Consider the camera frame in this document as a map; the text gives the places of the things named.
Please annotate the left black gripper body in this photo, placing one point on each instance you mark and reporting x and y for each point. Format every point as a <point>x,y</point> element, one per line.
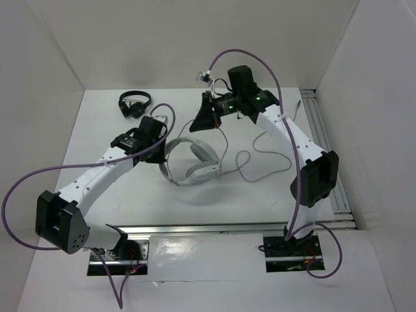
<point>156,155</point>

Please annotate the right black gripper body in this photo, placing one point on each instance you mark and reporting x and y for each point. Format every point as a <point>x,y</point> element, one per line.
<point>225,104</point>

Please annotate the white grey headphones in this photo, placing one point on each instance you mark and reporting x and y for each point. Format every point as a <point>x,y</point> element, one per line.
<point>203,169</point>

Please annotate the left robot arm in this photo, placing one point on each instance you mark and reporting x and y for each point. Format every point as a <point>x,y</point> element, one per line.
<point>60,216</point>

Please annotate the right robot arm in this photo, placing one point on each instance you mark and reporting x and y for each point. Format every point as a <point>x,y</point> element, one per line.
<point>316,169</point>

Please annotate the black headphones left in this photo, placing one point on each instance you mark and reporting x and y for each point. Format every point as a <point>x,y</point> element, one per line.
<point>134,108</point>

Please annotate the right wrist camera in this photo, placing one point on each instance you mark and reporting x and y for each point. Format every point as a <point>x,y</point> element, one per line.
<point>204,77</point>

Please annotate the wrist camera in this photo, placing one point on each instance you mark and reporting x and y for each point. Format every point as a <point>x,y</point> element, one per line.
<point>162,118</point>
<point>204,77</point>

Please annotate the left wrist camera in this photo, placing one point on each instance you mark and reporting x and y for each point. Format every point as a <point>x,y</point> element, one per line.
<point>162,118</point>

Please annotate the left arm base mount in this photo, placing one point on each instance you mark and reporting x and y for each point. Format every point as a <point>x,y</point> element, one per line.
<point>131,260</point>

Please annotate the aluminium front rail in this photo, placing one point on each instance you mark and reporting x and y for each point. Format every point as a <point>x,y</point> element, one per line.
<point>204,229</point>

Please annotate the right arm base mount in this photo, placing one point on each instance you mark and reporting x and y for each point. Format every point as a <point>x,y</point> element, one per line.
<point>280,256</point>

